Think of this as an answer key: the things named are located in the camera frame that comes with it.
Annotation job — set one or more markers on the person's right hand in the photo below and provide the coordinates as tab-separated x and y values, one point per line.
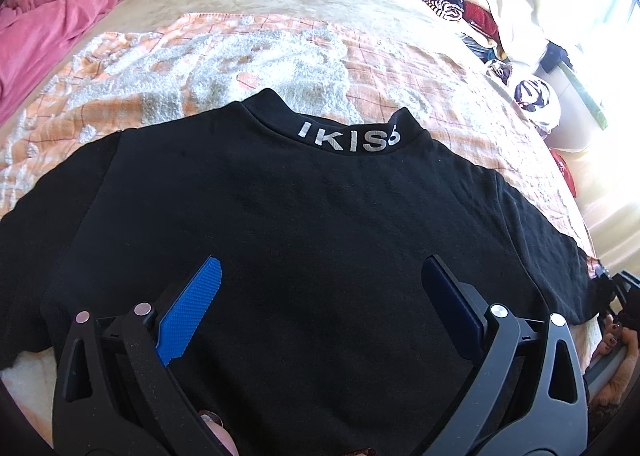
619	349

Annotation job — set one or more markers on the floral bag of clothes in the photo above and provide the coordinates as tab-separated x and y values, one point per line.
533	95

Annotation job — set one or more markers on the person's left hand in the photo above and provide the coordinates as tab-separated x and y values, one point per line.
215	425

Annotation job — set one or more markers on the black IKISS sweatshirt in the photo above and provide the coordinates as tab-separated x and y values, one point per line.
321	339

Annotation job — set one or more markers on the pink duvet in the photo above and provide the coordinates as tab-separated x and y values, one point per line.
35	36

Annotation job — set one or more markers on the orange white plaid blanket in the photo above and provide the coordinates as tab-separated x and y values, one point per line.
122	80

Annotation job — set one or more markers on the cream curtain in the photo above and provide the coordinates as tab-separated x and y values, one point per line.
602	41

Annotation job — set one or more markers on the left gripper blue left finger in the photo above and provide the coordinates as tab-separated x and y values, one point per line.
179	323

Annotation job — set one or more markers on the red plastic bag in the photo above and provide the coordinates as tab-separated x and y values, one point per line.
564	169

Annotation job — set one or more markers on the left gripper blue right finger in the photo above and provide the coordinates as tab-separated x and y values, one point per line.
459	306

